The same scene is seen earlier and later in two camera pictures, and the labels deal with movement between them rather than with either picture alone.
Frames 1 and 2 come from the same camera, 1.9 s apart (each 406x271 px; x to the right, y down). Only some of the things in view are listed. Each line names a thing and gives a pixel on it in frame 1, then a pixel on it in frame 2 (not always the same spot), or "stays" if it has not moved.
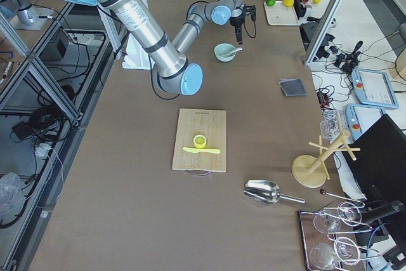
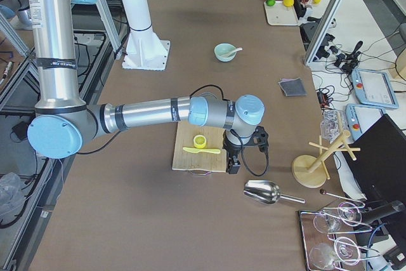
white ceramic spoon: (232, 51) stays
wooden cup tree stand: (311, 172) stays
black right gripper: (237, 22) -> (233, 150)
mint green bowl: (221, 49) stays
